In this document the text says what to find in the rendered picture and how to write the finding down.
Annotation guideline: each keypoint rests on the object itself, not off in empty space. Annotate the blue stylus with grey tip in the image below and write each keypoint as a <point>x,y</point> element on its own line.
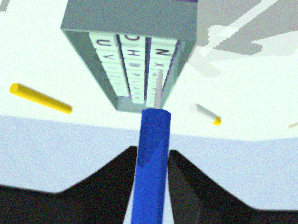
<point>152,161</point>

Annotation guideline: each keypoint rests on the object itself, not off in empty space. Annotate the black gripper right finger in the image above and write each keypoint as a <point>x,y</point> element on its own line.
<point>197,199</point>

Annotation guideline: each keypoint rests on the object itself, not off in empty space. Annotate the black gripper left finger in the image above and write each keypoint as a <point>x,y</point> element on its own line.
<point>101,198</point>

